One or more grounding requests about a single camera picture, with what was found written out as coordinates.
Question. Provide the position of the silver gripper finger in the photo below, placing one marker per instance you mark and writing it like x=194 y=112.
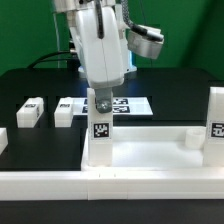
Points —
x=103 y=100

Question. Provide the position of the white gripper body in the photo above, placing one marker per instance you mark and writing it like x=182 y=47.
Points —
x=101 y=59

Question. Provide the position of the white desk top tray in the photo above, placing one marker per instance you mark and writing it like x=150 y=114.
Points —
x=154 y=148

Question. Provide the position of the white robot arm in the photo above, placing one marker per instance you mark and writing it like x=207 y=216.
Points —
x=98 y=33

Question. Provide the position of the white front fence bar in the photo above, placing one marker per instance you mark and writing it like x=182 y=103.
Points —
x=130 y=185

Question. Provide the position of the white left side block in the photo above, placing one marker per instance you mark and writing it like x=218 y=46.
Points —
x=3 y=139

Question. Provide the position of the marker tag base plate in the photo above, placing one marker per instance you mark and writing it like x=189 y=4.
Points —
x=136 y=106

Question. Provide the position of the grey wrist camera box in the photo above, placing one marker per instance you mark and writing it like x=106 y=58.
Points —
x=145 y=41

